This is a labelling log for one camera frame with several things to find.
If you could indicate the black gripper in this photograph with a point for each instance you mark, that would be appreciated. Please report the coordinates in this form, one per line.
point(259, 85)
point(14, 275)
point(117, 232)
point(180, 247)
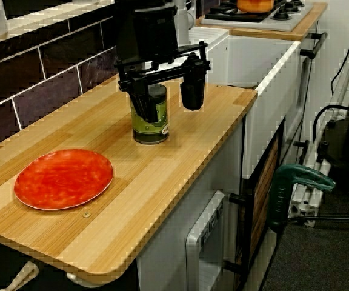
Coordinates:
point(147, 36)

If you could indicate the green pea can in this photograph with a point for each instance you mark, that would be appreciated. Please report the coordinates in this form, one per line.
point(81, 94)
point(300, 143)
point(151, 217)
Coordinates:
point(159, 127)

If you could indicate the white curved faucet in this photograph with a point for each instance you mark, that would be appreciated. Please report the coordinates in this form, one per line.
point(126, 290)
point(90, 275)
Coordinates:
point(183, 27)

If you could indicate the black burner grate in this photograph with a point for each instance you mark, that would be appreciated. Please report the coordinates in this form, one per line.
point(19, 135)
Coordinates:
point(223, 13)

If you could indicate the white sink unit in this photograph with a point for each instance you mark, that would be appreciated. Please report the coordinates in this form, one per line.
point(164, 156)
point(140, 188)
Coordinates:
point(268, 121)

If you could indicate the orange pot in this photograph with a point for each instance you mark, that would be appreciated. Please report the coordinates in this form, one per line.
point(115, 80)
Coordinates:
point(254, 6)

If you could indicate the red round plate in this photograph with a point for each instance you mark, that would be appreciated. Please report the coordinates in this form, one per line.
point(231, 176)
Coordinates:
point(62, 179)

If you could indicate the grey stove top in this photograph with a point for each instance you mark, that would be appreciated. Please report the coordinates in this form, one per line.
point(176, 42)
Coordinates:
point(283, 25)

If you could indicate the wooden slat crate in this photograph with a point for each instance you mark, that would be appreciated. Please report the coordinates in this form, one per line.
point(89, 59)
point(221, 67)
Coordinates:
point(263, 194)

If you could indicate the black stove knob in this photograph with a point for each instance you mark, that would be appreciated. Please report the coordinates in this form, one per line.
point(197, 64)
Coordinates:
point(290, 6)
point(281, 14)

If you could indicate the dark tile backsplash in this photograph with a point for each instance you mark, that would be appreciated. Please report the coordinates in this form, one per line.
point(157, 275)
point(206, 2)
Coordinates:
point(26, 75)

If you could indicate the pale shelf board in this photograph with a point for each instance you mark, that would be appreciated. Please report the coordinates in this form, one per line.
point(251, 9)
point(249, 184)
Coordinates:
point(41, 24)

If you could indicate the white kitchen cabinet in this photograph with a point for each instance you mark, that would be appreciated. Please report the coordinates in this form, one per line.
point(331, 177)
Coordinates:
point(168, 242)

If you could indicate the green clamp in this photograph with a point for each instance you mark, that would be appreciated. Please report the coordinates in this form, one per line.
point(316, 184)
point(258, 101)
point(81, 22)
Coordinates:
point(283, 194)

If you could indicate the grey dispenser panel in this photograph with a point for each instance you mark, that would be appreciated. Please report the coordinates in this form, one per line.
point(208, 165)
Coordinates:
point(192, 248)

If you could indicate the aluminium frame rail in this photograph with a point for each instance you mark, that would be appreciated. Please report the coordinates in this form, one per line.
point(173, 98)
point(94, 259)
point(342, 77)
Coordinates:
point(306, 207)

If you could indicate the white plastic bracket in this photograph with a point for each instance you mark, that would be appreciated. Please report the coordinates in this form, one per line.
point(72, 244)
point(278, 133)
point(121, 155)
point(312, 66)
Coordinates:
point(77, 279)

